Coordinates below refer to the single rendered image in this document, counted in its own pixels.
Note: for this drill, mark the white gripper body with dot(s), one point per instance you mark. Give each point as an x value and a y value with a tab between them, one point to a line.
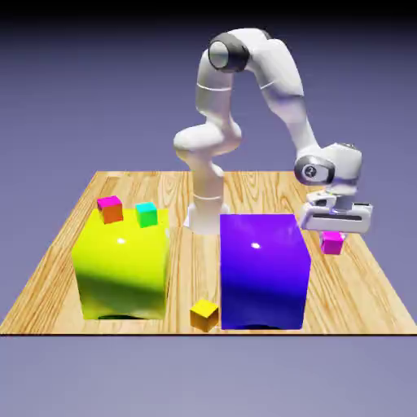
335	219

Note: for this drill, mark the small magenta cube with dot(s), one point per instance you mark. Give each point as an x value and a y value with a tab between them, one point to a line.
331	243

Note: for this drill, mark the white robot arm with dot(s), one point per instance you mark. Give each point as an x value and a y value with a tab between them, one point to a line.
215	107

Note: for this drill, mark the small yellow cube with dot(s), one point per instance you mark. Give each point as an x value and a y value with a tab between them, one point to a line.
204	315

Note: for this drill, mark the small green cube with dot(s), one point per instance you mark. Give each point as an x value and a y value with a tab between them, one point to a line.
146	215

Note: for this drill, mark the small orange cube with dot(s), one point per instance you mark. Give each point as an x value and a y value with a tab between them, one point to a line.
110	210

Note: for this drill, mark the large purple box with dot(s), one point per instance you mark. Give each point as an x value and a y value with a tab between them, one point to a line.
264	273

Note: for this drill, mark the large yellow box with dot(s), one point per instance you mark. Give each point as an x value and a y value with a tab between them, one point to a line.
122	264

